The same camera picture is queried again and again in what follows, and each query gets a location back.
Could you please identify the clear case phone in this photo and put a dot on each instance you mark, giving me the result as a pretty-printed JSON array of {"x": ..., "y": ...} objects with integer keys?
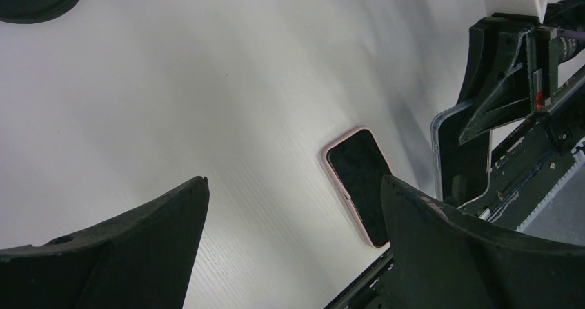
[{"x": 462, "y": 171}]

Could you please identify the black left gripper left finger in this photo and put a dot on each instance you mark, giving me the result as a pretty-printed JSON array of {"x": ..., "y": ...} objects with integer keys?
[{"x": 142, "y": 258}]

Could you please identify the pink case phone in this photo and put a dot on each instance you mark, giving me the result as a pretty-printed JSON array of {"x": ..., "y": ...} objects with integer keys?
[{"x": 356, "y": 165}]

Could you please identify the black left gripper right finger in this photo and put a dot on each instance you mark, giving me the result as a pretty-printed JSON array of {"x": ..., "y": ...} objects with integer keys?
[{"x": 448, "y": 259}]

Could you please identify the white slotted cable duct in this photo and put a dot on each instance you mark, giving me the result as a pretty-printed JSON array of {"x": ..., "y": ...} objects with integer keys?
[{"x": 578, "y": 156}]

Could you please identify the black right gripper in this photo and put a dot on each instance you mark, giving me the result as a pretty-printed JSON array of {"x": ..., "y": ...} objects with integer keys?
[{"x": 511, "y": 72}]

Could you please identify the black mounting base plate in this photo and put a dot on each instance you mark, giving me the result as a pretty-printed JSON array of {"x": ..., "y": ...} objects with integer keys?
[{"x": 524, "y": 168}]

